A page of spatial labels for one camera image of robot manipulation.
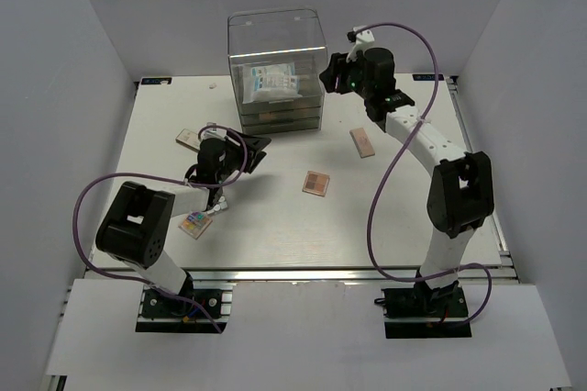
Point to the pink slim makeup palette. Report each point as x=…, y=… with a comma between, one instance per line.
x=362, y=142

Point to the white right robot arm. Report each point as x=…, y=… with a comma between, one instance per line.
x=460, y=196

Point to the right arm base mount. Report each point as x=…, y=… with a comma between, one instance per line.
x=407, y=316

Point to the blue label sticker left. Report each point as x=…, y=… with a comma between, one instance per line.
x=156, y=81

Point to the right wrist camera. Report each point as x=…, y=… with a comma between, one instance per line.
x=361, y=40

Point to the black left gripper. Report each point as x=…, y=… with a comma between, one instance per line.
x=257, y=144

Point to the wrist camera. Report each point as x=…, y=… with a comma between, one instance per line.
x=212, y=131
x=361, y=40

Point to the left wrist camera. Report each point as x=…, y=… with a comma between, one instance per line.
x=212, y=131

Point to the grey nine-pan eyeshadow palette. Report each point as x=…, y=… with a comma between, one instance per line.
x=219, y=207

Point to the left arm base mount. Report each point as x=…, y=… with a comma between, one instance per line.
x=160, y=314

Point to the clear smoky makeup organizer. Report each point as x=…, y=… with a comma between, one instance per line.
x=275, y=57

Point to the beige clear makeup compact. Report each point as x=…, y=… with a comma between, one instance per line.
x=188, y=139

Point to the blue label sticker right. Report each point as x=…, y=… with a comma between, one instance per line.
x=422, y=77

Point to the colourful eyeshadow palette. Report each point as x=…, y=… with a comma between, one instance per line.
x=195, y=224

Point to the white cotton pad pack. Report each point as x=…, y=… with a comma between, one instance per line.
x=285, y=82

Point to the brown four-pan eyeshadow palette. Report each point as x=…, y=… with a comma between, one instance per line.
x=316, y=183

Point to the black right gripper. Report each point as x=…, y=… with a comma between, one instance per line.
x=338, y=67

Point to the white puffy cotton pad bag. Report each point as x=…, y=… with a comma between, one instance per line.
x=253, y=79

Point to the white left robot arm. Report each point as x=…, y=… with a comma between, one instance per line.
x=135, y=226

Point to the blue label sticker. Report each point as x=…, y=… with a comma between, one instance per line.
x=156, y=81
x=422, y=77

